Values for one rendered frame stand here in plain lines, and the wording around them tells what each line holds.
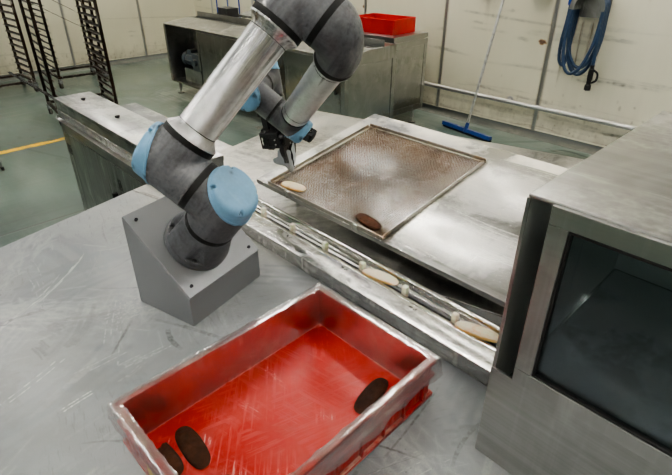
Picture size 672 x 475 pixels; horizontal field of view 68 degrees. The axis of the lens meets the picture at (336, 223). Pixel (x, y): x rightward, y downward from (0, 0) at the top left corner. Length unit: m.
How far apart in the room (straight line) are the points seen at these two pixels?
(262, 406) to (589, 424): 0.55
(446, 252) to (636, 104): 3.62
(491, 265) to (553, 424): 0.53
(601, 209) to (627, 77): 4.12
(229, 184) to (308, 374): 0.41
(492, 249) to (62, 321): 1.04
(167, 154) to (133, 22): 7.79
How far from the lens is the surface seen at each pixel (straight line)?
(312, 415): 0.98
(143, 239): 1.17
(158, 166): 1.05
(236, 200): 1.02
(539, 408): 0.82
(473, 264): 1.26
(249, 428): 0.97
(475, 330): 1.12
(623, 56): 4.75
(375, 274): 1.25
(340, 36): 1.02
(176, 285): 1.16
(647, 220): 0.66
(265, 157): 2.07
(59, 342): 1.27
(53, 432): 1.08
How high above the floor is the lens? 1.57
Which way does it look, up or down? 29 degrees down
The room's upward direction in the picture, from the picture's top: straight up
